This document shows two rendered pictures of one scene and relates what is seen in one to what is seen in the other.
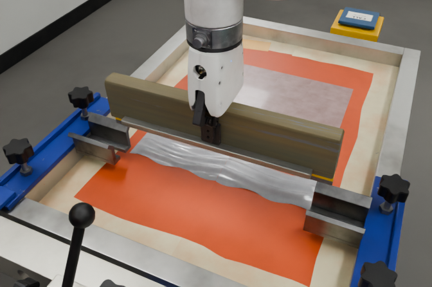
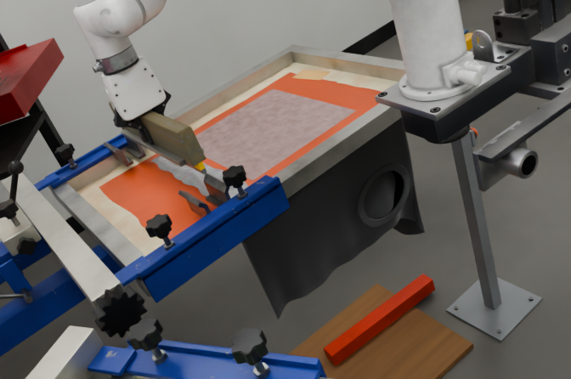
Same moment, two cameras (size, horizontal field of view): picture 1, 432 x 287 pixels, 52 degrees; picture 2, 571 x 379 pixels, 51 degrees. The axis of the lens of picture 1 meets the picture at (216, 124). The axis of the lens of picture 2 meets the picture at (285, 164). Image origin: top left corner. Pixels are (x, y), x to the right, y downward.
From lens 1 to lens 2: 95 cm
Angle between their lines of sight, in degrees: 34
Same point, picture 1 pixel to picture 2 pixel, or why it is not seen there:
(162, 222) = (129, 203)
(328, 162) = (184, 152)
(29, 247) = (30, 199)
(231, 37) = (115, 64)
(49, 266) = (30, 208)
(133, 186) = (132, 182)
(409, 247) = not seen: outside the picture
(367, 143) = not seen: hidden behind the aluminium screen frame
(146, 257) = (91, 216)
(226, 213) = (168, 200)
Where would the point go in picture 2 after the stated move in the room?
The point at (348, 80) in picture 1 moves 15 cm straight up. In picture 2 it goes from (361, 102) to (344, 42)
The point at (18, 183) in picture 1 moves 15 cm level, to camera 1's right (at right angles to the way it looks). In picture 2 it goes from (65, 173) to (107, 174)
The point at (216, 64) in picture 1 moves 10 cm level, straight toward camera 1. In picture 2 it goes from (109, 82) to (72, 108)
